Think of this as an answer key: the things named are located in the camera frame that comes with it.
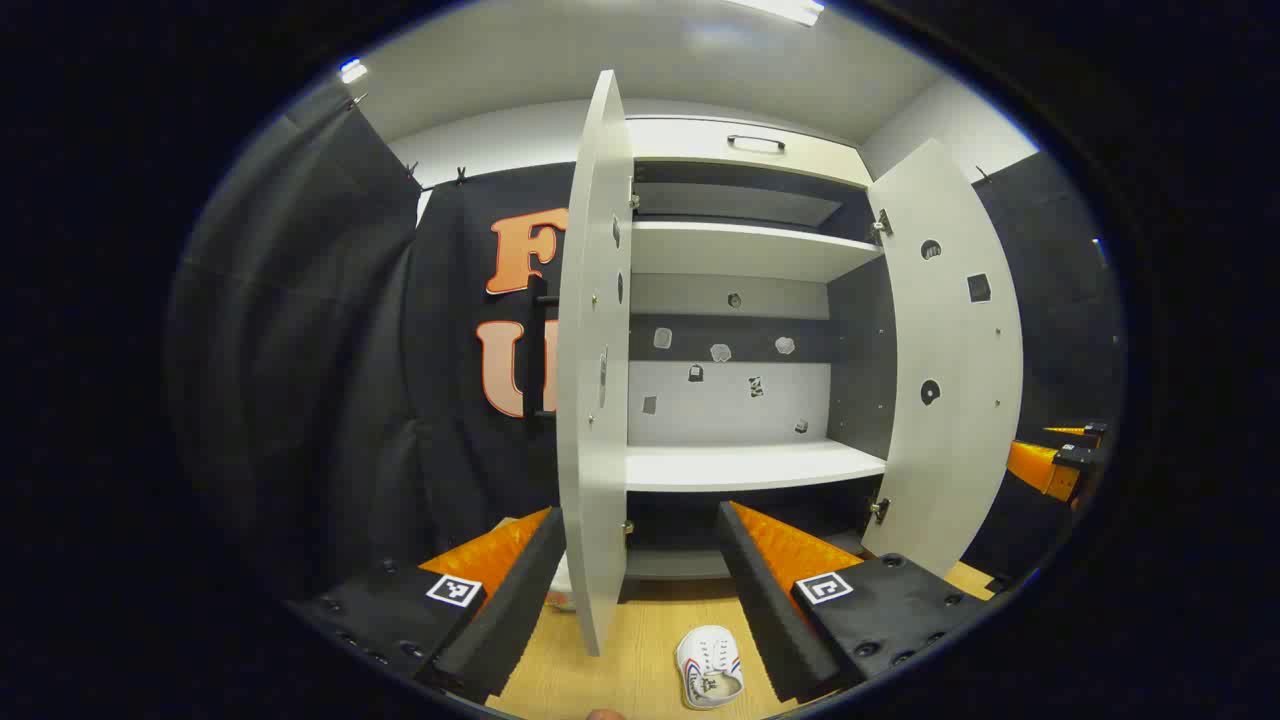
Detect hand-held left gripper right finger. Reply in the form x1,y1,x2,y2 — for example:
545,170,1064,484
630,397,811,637
715,500,991,706

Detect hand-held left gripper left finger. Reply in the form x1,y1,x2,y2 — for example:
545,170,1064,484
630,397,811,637
285,505,569,706

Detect white shoe red blue stripes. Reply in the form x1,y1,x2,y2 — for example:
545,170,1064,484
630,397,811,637
676,625,746,711

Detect white shoe cabinet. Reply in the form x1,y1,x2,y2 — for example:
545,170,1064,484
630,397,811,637
620,115,896,581

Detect white cabinet door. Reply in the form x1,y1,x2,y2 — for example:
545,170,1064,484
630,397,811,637
555,68,636,658
865,138,1026,579

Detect white cabinet drawer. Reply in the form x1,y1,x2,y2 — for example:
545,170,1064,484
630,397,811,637
625,115,873,188

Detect black backdrop cloth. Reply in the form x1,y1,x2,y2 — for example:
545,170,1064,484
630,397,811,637
165,80,1129,591

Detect long ceiling light panel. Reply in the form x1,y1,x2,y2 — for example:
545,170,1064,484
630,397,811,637
720,0,826,27

